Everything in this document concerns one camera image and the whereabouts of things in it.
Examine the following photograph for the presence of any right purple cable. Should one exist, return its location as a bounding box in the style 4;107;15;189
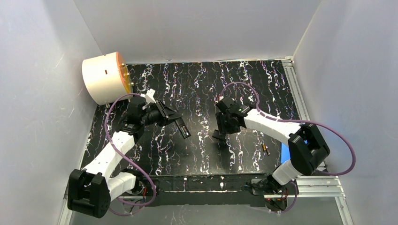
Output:
219;82;356;215

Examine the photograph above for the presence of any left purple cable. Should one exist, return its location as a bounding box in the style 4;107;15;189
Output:
104;93;158;217

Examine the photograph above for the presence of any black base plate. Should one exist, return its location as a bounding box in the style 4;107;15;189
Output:
113;173;299;208

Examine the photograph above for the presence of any black battery cover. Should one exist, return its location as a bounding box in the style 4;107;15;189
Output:
212;129;225;140

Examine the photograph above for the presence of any black remote control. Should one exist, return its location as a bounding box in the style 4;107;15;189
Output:
175;118;191;139

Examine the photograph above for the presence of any blue sheet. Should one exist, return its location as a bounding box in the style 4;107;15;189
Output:
280;139;311;165

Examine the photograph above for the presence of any purple cable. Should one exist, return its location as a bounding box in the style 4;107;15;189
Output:
104;93;158;217
219;82;356;215

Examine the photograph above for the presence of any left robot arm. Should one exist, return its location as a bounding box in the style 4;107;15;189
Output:
67;91;191;218

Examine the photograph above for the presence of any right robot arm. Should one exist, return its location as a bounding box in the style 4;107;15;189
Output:
213;97;330;195

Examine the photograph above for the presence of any brown battery right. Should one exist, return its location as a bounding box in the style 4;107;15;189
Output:
261;143;267;152

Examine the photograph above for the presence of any white cylinder with orange lid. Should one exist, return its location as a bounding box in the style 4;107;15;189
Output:
82;52;133;105

